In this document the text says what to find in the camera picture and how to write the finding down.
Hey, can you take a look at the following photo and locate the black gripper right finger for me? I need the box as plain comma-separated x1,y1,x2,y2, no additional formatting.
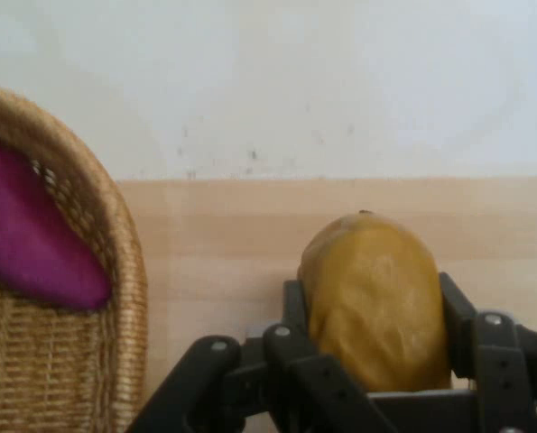
438,272,537,433

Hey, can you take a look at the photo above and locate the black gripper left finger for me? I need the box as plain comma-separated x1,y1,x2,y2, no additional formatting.
126,279,401,433

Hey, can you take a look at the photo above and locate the yellow-brown toy potato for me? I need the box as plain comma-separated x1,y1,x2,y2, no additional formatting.
296,210,454,393

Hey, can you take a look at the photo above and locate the wooden cutting board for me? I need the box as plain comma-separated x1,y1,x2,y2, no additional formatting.
113,177,537,433

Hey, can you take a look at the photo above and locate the woven wicker basket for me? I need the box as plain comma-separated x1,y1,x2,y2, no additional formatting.
0,53,150,433

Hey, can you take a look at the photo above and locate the purple toy eggplant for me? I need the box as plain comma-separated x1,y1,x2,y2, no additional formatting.
0,138,114,312

